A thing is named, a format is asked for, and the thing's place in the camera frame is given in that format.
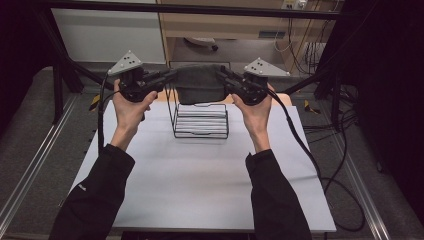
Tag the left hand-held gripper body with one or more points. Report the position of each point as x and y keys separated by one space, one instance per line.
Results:
x=133 y=88

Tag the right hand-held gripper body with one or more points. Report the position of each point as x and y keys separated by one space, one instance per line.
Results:
x=251 y=88

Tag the dark grey cloth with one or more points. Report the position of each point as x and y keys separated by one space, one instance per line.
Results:
x=200 y=83

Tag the person's left hand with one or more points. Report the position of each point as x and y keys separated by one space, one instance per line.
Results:
x=128 y=113

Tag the person's right hand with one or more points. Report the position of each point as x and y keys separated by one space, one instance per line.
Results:
x=256 y=115

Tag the yellow black floor tape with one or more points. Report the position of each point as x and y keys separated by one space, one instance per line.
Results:
x=310 y=107
x=95 y=102

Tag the office chair base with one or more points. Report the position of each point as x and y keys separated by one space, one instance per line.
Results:
x=201 y=41

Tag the light wooden desk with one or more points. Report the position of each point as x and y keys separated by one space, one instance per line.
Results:
x=216 y=27

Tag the white cabinet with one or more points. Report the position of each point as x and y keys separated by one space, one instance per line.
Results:
x=106 y=36

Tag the white power strip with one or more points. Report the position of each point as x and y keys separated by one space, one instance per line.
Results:
x=295 y=4

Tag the white table board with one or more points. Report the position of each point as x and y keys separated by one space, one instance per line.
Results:
x=193 y=173

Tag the black metal frame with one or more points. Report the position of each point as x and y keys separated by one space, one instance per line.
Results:
x=200 y=8

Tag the aluminium floor rail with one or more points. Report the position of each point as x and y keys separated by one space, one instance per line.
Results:
x=361 y=186
x=36 y=160

